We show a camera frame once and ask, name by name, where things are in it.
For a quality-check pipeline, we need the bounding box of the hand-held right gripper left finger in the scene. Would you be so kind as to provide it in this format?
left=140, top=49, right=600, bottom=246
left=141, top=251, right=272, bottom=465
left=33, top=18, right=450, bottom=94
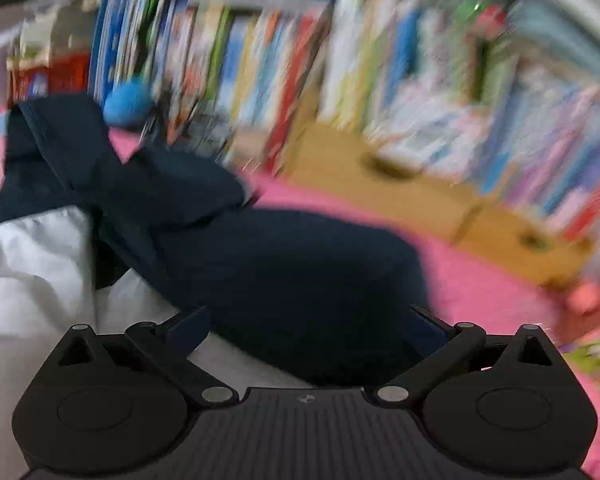
left=55, top=305, right=240, bottom=407

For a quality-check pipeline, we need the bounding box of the stack of light blue folders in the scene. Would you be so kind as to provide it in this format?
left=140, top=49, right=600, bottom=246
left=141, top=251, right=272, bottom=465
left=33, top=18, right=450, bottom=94
left=510, top=0, right=600, bottom=71

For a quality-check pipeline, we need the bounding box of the navy and white jacket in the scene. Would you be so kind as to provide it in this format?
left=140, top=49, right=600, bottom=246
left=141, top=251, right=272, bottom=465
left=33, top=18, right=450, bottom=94
left=0, top=94, right=433, bottom=388

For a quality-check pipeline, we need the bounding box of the stack of paper workbooks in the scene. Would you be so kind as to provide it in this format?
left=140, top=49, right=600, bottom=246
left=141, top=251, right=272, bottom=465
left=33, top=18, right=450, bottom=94
left=10, top=0, right=103, bottom=61

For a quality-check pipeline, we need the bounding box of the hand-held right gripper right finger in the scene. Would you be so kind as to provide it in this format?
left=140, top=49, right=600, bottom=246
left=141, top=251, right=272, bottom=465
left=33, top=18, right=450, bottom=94
left=372, top=304, right=556, bottom=408

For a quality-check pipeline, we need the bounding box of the row of green white books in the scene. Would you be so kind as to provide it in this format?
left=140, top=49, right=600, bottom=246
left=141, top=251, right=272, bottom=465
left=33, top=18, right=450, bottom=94
left=325, top=0, right=481, bottom=131

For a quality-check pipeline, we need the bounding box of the row of tall thin books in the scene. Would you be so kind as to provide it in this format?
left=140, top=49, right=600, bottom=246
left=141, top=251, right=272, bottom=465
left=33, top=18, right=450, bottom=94
left=87, top=0, right=166, bottom=106

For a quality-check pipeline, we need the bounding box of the row of colourful children's books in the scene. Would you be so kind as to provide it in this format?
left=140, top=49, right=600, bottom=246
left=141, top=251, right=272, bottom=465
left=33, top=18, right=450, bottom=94
left=150, top=0, right=331, bottom=171

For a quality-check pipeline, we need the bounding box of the pink wooden toy stand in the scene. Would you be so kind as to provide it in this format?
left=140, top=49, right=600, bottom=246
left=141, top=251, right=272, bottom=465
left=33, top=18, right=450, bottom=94
left=565, top=260, right=600, bottom=316

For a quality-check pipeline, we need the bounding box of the row of pastel spine books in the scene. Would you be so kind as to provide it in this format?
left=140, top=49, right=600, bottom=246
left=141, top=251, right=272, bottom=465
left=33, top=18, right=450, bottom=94
left=475, top=60, right=600, bottom=241

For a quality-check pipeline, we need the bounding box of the blue plush ball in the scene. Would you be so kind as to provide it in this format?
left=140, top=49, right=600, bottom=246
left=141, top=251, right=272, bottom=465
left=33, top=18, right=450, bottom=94
left=102, top=80, right=156, bottom=128

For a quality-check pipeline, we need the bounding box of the white pencil print box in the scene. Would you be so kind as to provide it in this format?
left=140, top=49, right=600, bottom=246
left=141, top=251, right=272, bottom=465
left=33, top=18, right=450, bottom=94
left=380, top=105, right=491, bottom=171

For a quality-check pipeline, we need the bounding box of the wooden desk organizer with drawers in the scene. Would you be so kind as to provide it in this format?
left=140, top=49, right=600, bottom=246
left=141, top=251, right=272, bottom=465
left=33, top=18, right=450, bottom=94
left=280, top=120, right=596, bottom=286

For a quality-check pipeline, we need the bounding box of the red plastic crate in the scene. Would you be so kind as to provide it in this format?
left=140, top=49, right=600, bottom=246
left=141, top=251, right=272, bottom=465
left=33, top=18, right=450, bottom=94
left=7, top=52, right=93, bottom=106

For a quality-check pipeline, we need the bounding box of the pink printed blanket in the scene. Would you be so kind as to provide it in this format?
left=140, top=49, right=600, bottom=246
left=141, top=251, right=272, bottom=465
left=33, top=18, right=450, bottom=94
left=0, top=110, right=600, bottom=480

